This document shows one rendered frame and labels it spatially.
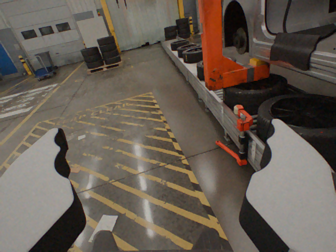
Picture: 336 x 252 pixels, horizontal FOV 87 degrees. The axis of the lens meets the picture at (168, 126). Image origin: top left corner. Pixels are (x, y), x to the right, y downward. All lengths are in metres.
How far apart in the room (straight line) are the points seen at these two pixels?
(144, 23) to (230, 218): 11.70
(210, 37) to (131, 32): 10.52
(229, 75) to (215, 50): 0.32
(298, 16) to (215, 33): 0.85
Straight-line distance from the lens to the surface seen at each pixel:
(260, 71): 2.23
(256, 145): 1.48
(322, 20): 2.49
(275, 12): 2.26
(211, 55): 1.95
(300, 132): 1.44
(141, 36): 12.32
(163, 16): 12.57
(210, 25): 1.91
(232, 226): 1.47
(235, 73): 2.10
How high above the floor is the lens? 1.29
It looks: 31 degrees down
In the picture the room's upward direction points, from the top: 13 degrees counter-clockwise
